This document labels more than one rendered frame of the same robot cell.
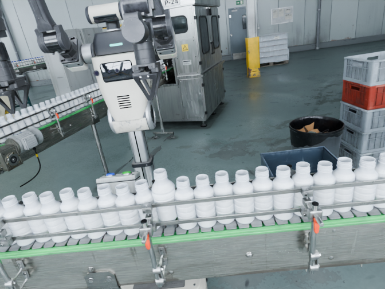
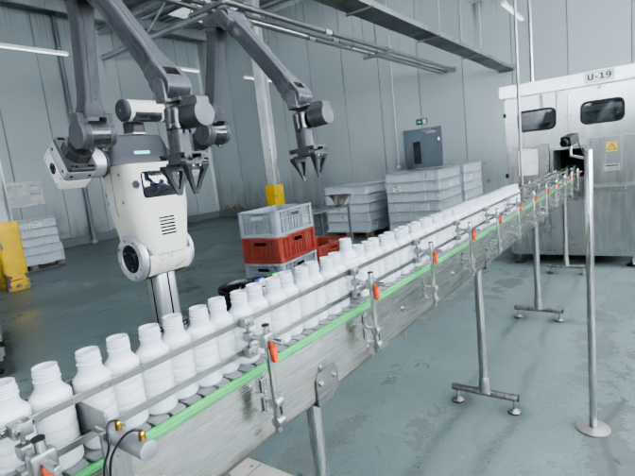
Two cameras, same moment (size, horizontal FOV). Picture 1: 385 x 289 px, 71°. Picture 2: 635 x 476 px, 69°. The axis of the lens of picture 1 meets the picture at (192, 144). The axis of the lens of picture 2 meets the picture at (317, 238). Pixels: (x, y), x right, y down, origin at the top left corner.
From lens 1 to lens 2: 132 cm
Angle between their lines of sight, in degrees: 56
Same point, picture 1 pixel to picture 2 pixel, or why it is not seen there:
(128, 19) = (325, 105)
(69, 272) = (302, 380)
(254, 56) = (13, 253)
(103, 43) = (126, 148)
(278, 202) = (403, 257)
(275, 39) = (34, 228)
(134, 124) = (178, 256)
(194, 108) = not seen: outside the picture
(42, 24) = (94, 108)
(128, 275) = (344, 365)
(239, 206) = (389, 263)
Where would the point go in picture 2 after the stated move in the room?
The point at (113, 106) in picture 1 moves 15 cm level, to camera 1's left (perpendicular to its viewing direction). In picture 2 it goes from (154, 231) to (113, 240)
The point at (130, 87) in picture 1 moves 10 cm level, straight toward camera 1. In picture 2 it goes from (175, 204) to (199, 202)
